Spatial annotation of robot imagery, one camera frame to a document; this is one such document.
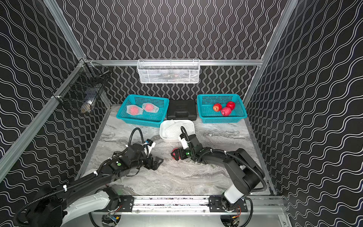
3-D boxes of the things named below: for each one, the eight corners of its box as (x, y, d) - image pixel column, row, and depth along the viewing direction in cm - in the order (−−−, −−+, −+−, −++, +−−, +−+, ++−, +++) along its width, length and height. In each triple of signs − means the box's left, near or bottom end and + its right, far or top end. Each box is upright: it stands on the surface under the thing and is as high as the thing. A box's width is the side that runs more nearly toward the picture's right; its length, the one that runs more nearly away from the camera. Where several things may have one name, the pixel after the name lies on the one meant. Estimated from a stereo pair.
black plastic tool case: (167, 124, 110) (166, 118, 103) (169, 102, 126) (168, 94, 119) (196, 125, 110) (197, 118, 103) (194, 102, 126) (195, 95, 119)
